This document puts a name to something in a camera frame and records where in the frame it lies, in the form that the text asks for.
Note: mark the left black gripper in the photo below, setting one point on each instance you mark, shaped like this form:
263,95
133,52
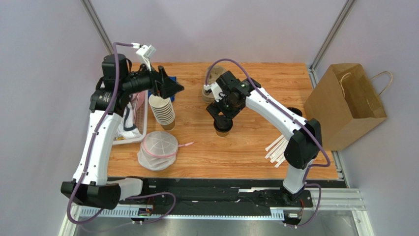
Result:
168,88

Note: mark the blue folded cloth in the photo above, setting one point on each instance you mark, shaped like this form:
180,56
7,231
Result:
172,87

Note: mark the white crumpled cloth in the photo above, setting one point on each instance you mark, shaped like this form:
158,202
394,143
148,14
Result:
127,128

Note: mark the black cup lid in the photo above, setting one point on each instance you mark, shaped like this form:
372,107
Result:
223,122

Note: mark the brown paper bag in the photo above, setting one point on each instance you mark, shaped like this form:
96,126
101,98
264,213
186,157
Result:
345,104

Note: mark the stack of black lids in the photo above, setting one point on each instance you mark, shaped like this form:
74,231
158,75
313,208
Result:
295,111

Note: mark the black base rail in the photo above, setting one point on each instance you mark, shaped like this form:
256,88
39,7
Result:
219,197

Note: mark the pink cloth bag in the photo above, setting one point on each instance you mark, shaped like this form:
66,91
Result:
138,99

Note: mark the cardboard cup carrier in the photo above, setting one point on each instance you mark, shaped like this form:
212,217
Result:
215,72

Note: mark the stack of paper cups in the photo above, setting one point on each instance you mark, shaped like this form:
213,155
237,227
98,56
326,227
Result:
163,111

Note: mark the paper coffee cup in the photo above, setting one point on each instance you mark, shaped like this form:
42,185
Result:
222,132

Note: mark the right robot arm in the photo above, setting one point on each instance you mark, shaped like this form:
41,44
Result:
303,136

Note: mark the white plastic basket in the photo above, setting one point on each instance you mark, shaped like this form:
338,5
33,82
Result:
140,119

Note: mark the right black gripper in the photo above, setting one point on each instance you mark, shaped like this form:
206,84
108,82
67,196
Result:
218,110

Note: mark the white mesh food cover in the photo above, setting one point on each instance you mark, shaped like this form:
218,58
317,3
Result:
158,150

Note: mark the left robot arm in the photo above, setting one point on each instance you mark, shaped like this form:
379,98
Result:
89,185

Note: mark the bundle of white straws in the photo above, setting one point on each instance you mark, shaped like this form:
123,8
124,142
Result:
275,151

